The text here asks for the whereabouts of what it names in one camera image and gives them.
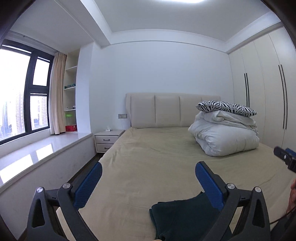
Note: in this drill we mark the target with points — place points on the beige curtain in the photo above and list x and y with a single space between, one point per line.
57 92

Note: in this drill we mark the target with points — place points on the teal flat box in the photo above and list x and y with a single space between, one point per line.
69 85

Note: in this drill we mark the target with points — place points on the person's right hand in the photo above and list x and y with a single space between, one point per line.
293 197

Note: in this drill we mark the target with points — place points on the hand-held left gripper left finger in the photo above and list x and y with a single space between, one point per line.
89 183

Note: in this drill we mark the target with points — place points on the bed with beige sheet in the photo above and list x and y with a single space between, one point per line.
150 162

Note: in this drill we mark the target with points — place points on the white folded duvet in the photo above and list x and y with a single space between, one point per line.
222 136

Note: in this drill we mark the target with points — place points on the red box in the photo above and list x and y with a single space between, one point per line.
70 128

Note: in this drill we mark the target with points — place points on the white nightstand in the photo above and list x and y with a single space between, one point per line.
107 140

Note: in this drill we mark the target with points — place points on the dark teal knit sweater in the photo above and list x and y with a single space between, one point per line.
180 215

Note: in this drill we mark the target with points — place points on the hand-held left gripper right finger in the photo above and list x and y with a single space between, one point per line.
208 183

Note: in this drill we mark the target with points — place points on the wall socket panel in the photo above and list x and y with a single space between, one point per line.
122 116

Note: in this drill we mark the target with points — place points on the black framed window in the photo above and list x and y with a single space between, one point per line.
27 88

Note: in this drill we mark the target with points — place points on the white built-in shelf unit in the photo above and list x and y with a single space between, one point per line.
70 97

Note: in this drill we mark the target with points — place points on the zebra print pillow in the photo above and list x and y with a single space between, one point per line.
224 107

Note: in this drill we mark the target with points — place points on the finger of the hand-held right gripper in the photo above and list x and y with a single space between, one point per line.
281 154

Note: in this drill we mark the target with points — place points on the white window bench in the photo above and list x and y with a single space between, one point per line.
34 153

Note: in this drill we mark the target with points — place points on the cream padded headboard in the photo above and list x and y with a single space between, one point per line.
166 111

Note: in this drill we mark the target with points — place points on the cream wardrobe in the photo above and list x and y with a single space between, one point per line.
266 92

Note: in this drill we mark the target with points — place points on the clear bottle with green lid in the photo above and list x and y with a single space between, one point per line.
68 119

